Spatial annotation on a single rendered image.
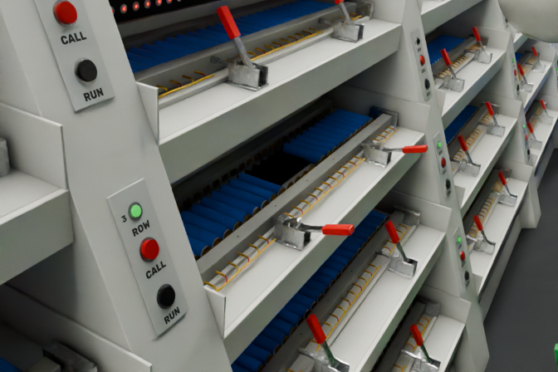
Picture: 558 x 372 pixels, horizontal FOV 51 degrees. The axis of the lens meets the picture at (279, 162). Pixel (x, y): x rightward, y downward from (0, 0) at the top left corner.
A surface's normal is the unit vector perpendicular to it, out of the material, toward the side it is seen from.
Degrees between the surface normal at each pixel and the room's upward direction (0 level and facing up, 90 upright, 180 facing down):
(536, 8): 108
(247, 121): 113
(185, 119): 23
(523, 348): 0
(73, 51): 90
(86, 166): 90
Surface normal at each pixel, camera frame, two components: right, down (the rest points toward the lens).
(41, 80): 0.82, -0.08
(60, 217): 0.86, 0.29
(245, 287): 0.07, -0.89
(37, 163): -0.50, 0.36
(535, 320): -0.26, -0.93
